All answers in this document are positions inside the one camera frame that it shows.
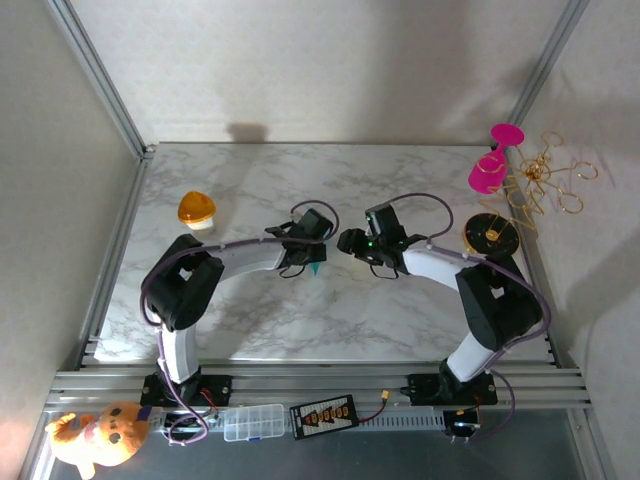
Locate orange mushroom toy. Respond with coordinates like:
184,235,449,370
177,190,218,231

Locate pink plastic wine glass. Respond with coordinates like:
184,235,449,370
467,123,526,196

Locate black charging board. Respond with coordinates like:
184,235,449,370
288,394,360,441

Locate clear plastic organizer box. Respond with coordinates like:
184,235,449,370
222,403,286,443

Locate small black electronics box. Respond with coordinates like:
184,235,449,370
442,408,484,441

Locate orange plush toy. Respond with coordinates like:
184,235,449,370
44,400,153,480

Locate gold wire rack black base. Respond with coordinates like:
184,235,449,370
462,130,600,264

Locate aluminium frame rails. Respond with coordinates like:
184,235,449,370
44,367,594,416

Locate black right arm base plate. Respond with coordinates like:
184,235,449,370
407,372,498,406

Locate red wire yellow connector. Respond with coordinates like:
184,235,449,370
352,389,392,426

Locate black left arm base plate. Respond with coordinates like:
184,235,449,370
140,373,234,407

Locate grey slotted cable duct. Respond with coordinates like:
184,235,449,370
357,405,447,434

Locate aluminium side rail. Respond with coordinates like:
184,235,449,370
74,149,151,371
519,259,569,370

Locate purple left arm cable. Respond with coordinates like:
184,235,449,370
140,200,341,447

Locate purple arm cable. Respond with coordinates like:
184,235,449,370
140,200,341,447
387,192,554,442

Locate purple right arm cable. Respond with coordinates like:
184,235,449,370
387,192,554,442

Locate aluminium frame post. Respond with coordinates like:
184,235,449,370
507,0,592,134
43,0,159,160

